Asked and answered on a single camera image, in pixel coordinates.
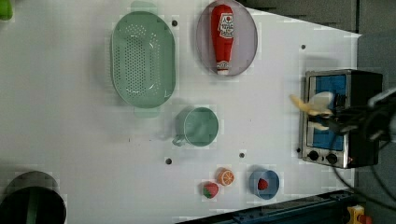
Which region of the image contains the red ketchup bottle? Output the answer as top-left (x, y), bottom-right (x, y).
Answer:
top-left (211, 5), bottom-right (234, 76)

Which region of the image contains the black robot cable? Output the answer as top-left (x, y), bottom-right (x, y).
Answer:
top-left (331, 166), bottom-right (396, 213)

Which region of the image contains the red strawberry on table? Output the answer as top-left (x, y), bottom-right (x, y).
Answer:
top-left (203, 182), bottom-right (219, 199)

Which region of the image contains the black toaster oven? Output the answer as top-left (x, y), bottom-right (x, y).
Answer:
top-left (299, 69), bottom-right (383, 169)

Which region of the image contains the peeled banana toy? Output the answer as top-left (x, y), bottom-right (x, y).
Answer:
top-left (290, 91), bottom-right (333, 131)

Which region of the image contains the orange slice toy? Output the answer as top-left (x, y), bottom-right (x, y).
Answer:
top-left (217, 169), bottom-right (234, 187)

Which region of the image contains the green mug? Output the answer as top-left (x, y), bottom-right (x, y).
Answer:
top-left (172, 107), bottom-right (219, 147)

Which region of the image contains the blue bowl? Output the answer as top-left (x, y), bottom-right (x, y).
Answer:
top-left (248, 169), bottom-right (280, 200)

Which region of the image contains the grey oval plate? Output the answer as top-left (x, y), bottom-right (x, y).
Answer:
top-left (195, 0), bottom-right (258, 76)

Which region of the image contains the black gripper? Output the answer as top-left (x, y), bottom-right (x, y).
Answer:
top-left (328, 103), bottom-right (395, 142)

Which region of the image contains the green perforated colander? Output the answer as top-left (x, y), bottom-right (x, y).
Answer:
top-left (110, 0), bottom-right (176, 119)

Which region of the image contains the red strawberry in bowl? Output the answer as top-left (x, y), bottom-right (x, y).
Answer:
top-left (258, 178), bottom-right (268, 190)

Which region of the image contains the green marker cap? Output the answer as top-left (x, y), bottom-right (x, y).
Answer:
top-left (0, 0), bottom-right (13, 21)

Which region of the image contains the yellow red emergency button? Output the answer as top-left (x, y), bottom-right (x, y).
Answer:
top-left (347, 205), bottom-right (373, 224)

